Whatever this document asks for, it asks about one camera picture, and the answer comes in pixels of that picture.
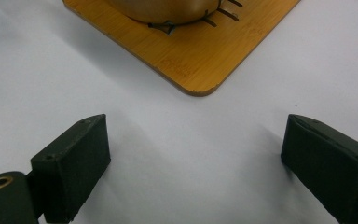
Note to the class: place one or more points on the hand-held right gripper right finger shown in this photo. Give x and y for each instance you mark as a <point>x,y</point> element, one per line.
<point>332,168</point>

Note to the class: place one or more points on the square wooden trivet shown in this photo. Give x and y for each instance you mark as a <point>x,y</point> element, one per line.
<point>199,53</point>

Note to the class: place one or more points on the stainless steel bowl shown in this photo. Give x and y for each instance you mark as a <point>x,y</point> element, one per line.
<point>164,11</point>

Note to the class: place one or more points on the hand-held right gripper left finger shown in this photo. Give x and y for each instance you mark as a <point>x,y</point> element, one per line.
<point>71,168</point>

